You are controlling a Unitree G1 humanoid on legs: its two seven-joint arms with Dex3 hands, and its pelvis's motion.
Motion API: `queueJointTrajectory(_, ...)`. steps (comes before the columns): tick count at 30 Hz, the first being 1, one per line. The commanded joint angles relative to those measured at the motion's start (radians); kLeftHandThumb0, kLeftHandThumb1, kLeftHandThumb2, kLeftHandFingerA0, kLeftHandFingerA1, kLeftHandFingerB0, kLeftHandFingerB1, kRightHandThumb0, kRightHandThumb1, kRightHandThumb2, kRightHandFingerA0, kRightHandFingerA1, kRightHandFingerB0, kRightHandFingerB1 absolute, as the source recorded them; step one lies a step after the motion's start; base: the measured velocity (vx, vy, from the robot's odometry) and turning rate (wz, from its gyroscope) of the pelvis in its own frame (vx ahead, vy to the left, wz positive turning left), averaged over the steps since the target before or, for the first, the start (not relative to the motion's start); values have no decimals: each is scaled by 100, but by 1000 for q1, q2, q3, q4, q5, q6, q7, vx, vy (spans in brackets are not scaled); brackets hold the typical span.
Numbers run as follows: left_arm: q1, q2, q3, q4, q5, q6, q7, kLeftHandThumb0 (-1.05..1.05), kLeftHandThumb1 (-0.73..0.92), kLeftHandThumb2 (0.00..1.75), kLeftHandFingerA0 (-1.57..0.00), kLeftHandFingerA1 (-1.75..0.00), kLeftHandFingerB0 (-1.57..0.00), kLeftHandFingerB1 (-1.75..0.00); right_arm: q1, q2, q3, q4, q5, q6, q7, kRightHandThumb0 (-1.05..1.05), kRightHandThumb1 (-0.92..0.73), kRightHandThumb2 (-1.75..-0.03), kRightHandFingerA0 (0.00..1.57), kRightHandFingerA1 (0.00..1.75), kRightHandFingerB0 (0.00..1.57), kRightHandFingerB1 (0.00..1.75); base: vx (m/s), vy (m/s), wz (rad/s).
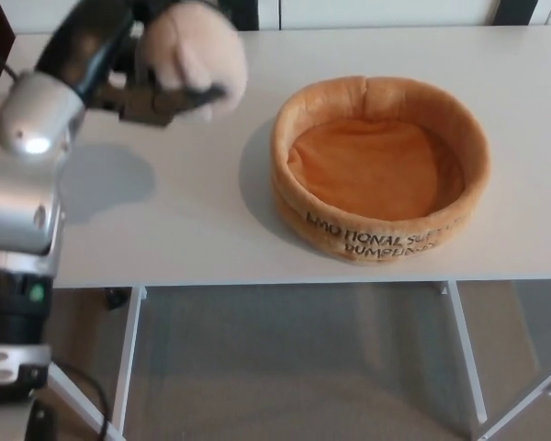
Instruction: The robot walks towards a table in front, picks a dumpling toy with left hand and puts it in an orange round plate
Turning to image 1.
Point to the pale pink dumpling plush toy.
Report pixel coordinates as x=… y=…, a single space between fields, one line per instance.
x=197 y=50

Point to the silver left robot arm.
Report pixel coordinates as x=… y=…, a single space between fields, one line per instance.
x=23 y=193

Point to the orange round plush basket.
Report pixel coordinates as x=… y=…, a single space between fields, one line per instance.
x=372 y=170

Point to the small black floor object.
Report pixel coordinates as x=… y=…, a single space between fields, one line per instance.
x=117 y=298

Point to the black rectangular panel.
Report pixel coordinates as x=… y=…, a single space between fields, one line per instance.
x=250 y=18

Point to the white cabinet front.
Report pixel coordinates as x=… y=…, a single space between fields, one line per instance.
x=395 y=11

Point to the white table leg frame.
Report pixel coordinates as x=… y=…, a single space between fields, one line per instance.
x=468 y=358
x=128 y=358

